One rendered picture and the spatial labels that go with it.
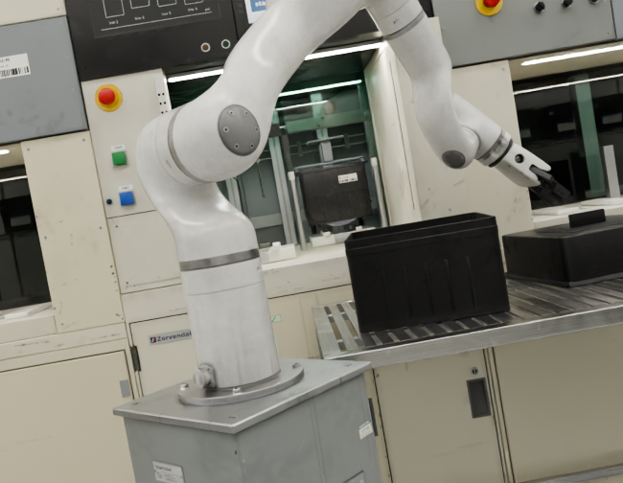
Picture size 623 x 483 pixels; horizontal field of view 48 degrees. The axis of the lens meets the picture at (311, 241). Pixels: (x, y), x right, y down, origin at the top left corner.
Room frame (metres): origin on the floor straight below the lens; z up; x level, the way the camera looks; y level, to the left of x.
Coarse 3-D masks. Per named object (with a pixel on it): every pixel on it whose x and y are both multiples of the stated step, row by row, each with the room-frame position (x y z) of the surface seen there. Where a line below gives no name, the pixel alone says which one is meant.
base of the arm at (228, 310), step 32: (192, 288) 0.98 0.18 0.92; (224, 288) 0.97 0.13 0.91; (256, 288) 0.99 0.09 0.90; (192, 320) 0.99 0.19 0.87; (224, 320) 0.97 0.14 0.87; (256, 320) 0.98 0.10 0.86; (224, 352) 0.97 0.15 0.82; (256, 352) 0.98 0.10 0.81; (192, 384) 1.04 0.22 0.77; (224, 384) 0.97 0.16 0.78; (256, 384) 0.97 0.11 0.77; (288, 384) 0.97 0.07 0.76
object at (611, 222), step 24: (576, 216) 1.50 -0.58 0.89; (600, 216) 1.51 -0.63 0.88; (504, 240) 1.60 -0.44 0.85; (528, 240) 1.48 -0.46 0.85; (552, 240) 1.38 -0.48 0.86; (576, 240) 1.35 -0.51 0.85; (600, 240) 1.36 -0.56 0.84; (528, 264) 1.50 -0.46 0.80; (552, 264) 1.40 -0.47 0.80; (576, 264) 1.35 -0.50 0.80; (600, 264) 1.36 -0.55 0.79
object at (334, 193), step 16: (320, 144) 2.35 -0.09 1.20; (336, 160) 2.33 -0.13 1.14; (304, 176) 2.24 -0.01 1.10; (320, 176) 2.24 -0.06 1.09; (336, 176) 2.24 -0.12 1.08; (352, 176) 2.24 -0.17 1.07; (304, 192) 2.24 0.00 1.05; (320, 192) 2.24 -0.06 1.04; (336, 192) 2.24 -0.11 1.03; (352, 192) 2.24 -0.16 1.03; (368, 192) 2.24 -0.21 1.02; (304, 208) 2.39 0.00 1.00; (320, 208) 2.24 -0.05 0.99; (336, 208) 2.24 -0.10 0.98; (352, 208) 2.24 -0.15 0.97; (368, 208) 2.24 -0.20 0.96; (320, 224) 2.26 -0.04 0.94; (352, 224) 2.43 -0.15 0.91
